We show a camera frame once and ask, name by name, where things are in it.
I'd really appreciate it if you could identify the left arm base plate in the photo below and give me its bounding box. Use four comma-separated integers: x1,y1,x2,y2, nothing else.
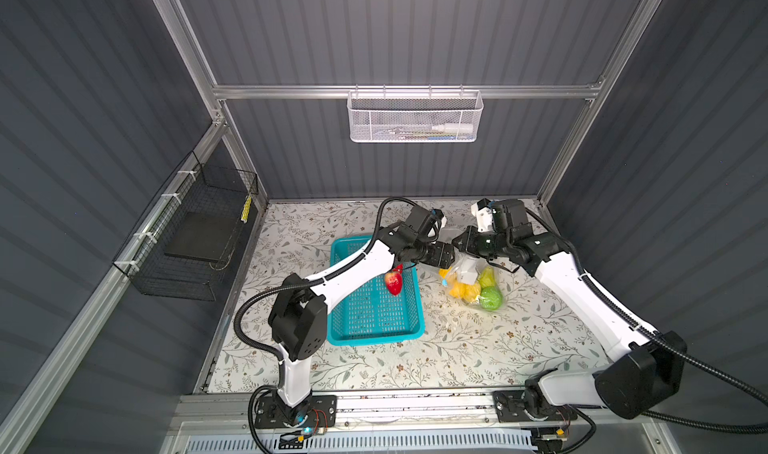
253,393,338,429

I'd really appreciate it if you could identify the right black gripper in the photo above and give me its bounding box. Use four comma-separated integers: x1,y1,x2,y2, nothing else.
450,225,508,259

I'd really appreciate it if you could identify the black foam pad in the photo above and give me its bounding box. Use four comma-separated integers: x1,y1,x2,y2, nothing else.
164,212,236,262

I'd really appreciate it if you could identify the teal plastic basket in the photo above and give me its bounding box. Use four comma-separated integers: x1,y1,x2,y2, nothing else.
327,267,426,347

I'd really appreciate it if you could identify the black corrugated cable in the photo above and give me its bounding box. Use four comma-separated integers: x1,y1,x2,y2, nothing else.
527,209,768,436
232,197,421,359

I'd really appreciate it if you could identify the orange yellow round fruit toy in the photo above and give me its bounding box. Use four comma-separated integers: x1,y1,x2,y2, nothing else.
448,282,465,299

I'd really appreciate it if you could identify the black wire basket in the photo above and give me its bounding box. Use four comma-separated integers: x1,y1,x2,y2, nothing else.
113,154,259,302

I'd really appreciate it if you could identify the white perforated vent strip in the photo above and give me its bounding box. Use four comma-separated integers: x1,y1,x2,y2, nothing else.
183,429,536,454

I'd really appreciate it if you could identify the green apple toy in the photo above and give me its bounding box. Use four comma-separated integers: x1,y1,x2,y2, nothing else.
479,286,503,311

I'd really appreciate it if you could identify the aluminium mounting rail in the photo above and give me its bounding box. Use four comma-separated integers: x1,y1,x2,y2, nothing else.
179,386,655,431

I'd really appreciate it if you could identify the left black corrugated cable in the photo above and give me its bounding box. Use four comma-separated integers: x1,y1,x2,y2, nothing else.
232,197,421,359

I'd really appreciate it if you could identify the green pear toy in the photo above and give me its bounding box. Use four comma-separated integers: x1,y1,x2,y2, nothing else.
477,266,496,289

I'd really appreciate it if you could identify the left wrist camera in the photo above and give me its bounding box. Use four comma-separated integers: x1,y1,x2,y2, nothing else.
427,209,447,238

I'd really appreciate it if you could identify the red strawberry toy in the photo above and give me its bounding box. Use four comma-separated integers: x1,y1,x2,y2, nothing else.
384,264,404,296

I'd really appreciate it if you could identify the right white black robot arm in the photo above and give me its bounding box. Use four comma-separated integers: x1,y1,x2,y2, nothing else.
452,226,687,419

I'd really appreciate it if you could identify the white wire mesh basket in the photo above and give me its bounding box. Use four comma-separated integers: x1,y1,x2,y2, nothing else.
346,88,484,143

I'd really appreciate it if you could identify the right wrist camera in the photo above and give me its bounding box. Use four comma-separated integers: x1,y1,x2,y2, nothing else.
471,198,533,239

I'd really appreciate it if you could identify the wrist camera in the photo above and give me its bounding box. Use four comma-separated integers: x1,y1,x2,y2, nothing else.
427,209,447,238
471,198,533,239

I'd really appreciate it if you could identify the right black corrugated cable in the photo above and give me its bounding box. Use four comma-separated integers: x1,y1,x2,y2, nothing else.
527,209,768,436

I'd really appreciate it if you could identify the yellow black marker pen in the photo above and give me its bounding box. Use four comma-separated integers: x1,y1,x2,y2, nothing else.
240,195,252,223

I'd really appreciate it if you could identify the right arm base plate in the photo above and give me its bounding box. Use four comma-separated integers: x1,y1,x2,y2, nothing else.
491,389,578,424

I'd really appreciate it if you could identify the clear zip top bag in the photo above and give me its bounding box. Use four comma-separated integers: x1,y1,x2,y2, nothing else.
438,248,511,310

